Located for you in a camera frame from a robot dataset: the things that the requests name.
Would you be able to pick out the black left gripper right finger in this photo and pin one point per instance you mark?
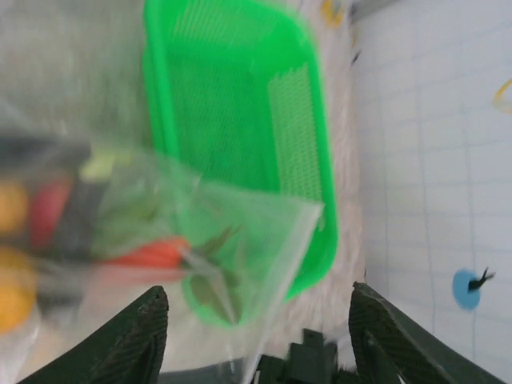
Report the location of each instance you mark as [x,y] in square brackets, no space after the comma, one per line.
[384,332]

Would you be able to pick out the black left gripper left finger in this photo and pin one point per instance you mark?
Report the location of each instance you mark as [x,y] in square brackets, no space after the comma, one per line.
[132,340]

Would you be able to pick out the orange toy carrot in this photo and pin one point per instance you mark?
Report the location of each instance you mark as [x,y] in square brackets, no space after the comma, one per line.
[152,254]

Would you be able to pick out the green toy vegetable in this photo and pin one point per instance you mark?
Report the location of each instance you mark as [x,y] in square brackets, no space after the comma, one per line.
[128,216]

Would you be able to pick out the yellow toy food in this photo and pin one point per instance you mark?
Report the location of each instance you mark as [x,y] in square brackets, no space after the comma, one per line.
[12,206]
[16,292]

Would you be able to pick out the dark purple toy eggplant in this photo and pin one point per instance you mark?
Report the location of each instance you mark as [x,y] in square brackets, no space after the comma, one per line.
[86,208]

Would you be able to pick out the clear zip-top bag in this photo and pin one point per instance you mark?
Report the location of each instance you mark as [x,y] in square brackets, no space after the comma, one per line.
[260,224]

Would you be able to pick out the red toy food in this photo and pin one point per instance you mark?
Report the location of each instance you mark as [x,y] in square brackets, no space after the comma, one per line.
[50,216]

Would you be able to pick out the green plastic basket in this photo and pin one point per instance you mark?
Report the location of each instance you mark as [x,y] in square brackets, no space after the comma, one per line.
[224,100]

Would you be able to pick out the blue round wall sticker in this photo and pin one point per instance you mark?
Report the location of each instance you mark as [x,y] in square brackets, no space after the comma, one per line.
[462,290]

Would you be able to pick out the black creature wall sticker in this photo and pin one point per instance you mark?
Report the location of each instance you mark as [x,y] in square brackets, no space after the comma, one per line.
[476,285]

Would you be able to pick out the small yellow wall sticker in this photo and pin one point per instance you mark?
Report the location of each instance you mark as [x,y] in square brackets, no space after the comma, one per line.
[338,19]

